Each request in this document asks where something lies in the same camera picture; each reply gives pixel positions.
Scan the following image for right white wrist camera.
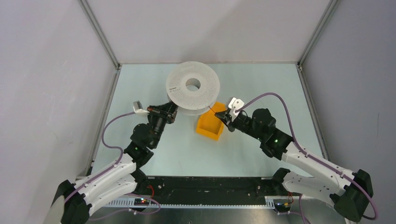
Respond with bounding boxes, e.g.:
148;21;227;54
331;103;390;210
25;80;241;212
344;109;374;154
226;97;245;118

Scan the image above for right controller board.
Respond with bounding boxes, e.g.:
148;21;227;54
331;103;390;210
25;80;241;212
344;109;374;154
274;202;291;213

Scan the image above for left controller board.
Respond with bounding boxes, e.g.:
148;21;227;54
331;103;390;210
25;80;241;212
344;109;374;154
134;197;150;206

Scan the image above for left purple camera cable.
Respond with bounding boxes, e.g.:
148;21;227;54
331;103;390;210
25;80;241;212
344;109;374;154
64;112;137;203

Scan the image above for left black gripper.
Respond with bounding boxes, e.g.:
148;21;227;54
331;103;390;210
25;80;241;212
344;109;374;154
146;98;181;148

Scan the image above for aluminium frame post right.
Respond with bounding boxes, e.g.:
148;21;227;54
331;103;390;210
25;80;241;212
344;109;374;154
297;0;341;68

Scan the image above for orange plastic bin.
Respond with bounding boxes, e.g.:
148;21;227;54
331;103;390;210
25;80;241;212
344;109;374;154
196;102;226;141

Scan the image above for aluminium frame post left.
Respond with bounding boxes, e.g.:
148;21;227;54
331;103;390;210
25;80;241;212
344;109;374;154
78;0;121;70

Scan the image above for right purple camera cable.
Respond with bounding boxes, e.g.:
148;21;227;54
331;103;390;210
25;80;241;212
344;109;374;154
235;92;379;221

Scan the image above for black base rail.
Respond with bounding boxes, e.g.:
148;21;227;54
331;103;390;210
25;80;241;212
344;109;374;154
133;176;288;206

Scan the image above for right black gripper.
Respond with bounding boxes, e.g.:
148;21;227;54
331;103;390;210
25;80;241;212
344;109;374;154
215;109;264;141

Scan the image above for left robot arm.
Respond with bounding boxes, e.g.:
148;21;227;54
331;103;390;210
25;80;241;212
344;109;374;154
50;101;178;224

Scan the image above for white perforated cable spool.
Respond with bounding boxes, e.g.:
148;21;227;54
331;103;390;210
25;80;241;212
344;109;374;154
166;61;220;116

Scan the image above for controller board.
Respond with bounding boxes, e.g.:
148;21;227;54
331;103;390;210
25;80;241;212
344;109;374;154
274;202;291;213
134;197;150;206

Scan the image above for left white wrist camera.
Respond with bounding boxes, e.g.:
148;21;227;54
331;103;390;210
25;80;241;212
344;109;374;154
133;101;149;116

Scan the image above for purple camera cable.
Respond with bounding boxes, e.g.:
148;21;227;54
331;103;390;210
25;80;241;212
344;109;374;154
64;112;137;203
235;92;379;221

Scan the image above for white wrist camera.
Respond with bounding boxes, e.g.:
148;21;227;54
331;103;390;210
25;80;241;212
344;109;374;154
226;97;245;118
133;101;149;116

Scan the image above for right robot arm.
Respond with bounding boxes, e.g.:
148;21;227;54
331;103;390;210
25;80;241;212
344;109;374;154
215;109;374;223

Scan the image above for aluminium frame post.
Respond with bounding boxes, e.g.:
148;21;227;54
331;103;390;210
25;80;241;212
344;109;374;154
78;0;121;70
297;0;341;68

